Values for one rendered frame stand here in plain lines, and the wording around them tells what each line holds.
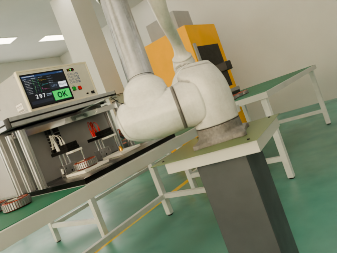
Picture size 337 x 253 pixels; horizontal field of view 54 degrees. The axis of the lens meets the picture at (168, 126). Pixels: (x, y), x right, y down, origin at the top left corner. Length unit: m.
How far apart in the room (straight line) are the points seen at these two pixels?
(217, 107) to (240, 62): 5.77
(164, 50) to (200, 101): 4.37
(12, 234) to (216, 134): 0.69
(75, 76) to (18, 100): 0.34
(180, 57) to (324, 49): 4.89
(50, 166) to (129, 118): 0.82
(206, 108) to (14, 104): 1.05
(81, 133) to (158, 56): 3.68
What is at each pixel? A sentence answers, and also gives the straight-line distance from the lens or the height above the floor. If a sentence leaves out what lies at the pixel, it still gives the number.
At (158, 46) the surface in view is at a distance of 5.48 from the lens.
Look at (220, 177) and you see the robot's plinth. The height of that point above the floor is 0.64.
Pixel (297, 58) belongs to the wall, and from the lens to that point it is 6.50.
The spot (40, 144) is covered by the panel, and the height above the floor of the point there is 0.96.
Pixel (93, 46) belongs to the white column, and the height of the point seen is 2.27.
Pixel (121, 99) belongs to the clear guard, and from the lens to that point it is 1.69.
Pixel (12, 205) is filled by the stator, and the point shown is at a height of 0.77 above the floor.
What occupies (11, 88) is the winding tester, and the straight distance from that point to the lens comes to 1.79.
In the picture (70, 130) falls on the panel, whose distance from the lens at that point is 1.93.
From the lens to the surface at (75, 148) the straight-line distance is 1.66.
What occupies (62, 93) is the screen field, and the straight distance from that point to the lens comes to 1.82.
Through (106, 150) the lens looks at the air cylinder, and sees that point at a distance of 1.87.
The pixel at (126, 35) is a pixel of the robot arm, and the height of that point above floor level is 1.20.
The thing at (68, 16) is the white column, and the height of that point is 2.89.
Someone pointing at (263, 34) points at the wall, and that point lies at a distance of 6.64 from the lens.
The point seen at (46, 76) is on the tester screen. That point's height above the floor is 1.27.
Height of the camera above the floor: 0.92
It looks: 4 degrees down
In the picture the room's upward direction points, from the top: 21 degrees counter-clockwise
